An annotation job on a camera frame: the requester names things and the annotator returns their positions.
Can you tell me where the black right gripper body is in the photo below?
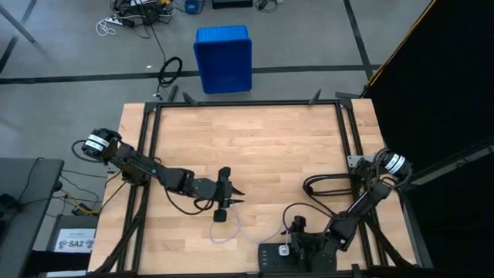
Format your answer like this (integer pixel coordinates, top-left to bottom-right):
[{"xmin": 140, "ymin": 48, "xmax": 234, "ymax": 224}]
[{"xmin": 288, "ymin": 215, "xmax": 339, "ymax": 272}]

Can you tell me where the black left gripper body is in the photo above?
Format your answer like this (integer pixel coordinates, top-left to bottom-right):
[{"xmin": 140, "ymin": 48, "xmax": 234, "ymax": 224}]
[{"xmin": 191, "ymin": 165, "xmax": 234, "ymax": 224}]

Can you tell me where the white braided USB cable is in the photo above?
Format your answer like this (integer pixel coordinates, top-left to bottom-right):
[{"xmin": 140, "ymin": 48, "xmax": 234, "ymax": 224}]
[{"xmin": 208, "ymin": 204, "xmax": 289, "ymax": 246}]

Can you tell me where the black power strip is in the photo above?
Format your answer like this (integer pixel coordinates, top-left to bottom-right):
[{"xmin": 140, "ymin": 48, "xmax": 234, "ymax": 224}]
[{"xmin": 257, "ymin": 242, "xmax": 310, "ymax": 273}]

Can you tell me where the blue plastic bin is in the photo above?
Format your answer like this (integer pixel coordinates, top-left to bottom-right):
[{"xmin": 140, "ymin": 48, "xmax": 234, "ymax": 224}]
[{"xmin": 192, "ymin": 24, "xmax": 254, "ymax": 96}]

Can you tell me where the grey floor cabinet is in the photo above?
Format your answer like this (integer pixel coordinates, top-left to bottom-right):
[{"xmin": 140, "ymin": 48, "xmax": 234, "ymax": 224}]
[{"xmin": 45, "ymin": 213, "xmax": 100, "ymax": 278}]

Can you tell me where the white SA2 label sign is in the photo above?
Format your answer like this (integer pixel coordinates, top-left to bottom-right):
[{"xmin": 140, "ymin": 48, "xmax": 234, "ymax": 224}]
[{"xmin": 53, "ymin": 227, "xmax": 96, "ymax": 254}]

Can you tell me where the dark grey desk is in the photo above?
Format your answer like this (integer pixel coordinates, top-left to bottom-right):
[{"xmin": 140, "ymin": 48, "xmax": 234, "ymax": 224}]
[{"xmin": 0, "ymin": 157, "xmax": 66, "ymax": 278}]

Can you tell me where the flat black box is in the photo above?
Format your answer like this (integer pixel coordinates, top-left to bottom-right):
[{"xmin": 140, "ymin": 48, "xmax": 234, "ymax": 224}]
[{"xmin": 211, "ymin": 0, "xmax": 255, "ymax": 10}]

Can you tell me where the black panel yellow edge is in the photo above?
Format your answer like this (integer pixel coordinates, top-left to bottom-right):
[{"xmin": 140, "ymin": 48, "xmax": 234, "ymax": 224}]
[{"xmin": 364, "ymin": 0, "xmax": 494, "ymax": 182}]

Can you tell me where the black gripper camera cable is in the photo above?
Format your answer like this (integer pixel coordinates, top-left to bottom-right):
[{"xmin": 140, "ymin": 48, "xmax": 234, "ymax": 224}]
[{"xmin": 282, "ymin": 202, "xmax": 335, "ymax": 235}]

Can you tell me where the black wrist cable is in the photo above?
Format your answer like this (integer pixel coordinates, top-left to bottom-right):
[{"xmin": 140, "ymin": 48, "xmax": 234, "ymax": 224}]
[{"xmin": 164, "ymin": 184, "xmax": 215, "ymax": 216}]

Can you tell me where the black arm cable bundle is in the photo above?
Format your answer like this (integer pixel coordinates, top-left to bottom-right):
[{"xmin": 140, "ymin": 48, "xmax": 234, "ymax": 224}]
[{"xmin": 302, "ymin": 172, "xmax": 358, "ymax": 198}]

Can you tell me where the black aluminium table frame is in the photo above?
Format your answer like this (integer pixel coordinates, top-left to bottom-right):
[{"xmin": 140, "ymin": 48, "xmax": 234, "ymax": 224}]
[{"xmin": 87, "ymin": 89, "xmax": 435, "ymax": 278}]

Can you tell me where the grey metal bracket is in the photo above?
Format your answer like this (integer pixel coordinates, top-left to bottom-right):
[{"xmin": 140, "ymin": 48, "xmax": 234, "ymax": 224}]
[{"xmin": 346, "ymin": 154, "xmax": 367, "ymax": 168}]

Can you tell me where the coiled black floor cable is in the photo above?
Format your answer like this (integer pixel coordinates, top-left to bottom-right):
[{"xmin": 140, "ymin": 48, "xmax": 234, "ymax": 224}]
[{"xmin": 155, "ymin": 56, "xmax": 184, "ymax": 98}]

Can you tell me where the yellow cable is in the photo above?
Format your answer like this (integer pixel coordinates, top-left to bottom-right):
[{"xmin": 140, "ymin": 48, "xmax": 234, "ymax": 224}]
[{"xmin": 60, "ymin": 188, "xmax": 100, "ymax": 216}]

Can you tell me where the black cable tangle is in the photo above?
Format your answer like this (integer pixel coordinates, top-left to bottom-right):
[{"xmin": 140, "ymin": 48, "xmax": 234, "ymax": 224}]
[{"xmin": 109, "ymin": 0, "xmax": 177, "ymax": 39}]

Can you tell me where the white floor cord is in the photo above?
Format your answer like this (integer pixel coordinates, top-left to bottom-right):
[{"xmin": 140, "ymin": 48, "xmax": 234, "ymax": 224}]
[{"xmin": 94, "ymin": 18, "xmax": 118, "ymax": 37}]

